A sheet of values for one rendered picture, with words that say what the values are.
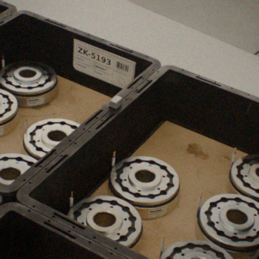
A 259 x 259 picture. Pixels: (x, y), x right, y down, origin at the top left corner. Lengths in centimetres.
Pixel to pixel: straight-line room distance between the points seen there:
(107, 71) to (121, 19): 57
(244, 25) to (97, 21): 171
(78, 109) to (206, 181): 26
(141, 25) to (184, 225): 84
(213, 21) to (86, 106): 221
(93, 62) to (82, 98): 7
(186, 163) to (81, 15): 76
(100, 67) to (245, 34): 212
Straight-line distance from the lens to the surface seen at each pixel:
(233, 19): 334
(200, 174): 102
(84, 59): 116
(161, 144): 106
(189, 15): 331
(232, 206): 92
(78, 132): 91
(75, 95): 116
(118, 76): 113
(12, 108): 107
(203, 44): 162
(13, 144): 105
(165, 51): 158
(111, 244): 76
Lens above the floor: 149
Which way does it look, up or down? 37 degrees down
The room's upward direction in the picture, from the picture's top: 6 degrees clockwise
